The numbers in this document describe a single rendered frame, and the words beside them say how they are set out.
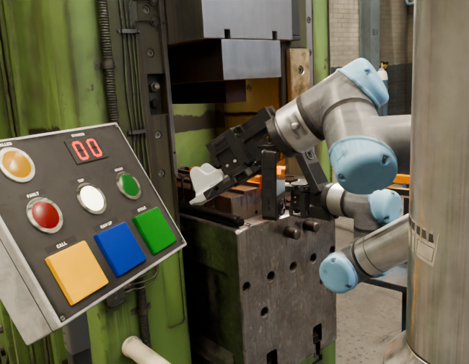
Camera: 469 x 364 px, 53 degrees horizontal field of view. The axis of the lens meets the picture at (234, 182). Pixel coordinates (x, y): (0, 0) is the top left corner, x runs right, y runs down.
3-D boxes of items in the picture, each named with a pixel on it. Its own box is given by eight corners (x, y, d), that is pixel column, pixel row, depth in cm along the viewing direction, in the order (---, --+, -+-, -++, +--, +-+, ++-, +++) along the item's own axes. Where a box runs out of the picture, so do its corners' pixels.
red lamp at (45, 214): (66, 227, 69) (63, 198, 68) (34, 235, 66) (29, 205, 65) (58, 223, 72) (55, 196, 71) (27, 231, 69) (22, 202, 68)
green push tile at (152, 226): (178, 240, 89) (158, 206, 89) (155, 254, 82) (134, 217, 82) (171, 244, 90) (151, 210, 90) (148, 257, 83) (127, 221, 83)
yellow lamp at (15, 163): (38, 178, 69) (34, 148, 69) (4, 183, 67) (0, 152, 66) (31, 175, 72) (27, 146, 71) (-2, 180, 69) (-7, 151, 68)
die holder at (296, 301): (338, 339, 146) (335, 199, 137) (247, 396, 122) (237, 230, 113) (222, 287, 188) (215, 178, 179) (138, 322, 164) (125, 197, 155)
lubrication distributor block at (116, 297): (134, 310, 116) (129, 257, 113) (111, 319, 112) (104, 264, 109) (128, 305, 119) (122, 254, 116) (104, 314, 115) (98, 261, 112)
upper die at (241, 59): (281, 77, 125) (280, 40, 123) (224, 80, 112) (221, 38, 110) (189, 83, 156) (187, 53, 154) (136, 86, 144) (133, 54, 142)
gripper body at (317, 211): (286, 215, 117) (325, 223, 108) (284, 181, 115) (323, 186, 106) (306, 208, 122) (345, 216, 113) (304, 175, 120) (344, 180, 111)
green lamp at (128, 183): (145, 195, 87) (143, 172, 86) (122, 200, 84) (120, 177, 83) (136, 193, 89) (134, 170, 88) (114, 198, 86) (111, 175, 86)
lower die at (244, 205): (286, 206, 132) (285, 177, 131) (232, 223, 120) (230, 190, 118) (197, 188, 164) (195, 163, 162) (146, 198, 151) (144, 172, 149)
